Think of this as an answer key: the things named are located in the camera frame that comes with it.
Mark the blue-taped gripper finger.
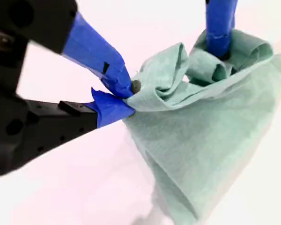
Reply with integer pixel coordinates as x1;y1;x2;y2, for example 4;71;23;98
229;0;238;32
205;0;234;59
0;87;135;178
0;0;142;98

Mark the pale green T-shirt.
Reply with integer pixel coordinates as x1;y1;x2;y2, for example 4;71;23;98
123;29;281;222

